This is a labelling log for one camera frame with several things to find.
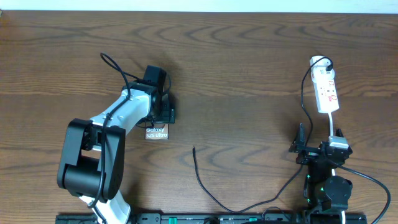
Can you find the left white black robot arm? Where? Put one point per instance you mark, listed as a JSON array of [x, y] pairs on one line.
[[92, 161]]

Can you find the white power strip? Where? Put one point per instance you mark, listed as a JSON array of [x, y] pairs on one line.
[[322, 75]]

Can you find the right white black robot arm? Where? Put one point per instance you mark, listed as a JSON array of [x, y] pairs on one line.
[[327, 192]]

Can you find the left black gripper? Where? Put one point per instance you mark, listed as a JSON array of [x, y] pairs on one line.
[[170, 115]]

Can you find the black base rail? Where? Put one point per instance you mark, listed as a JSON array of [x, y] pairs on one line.
[[155, 218]]

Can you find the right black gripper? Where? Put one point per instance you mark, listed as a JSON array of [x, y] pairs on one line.
[[309, 154]]

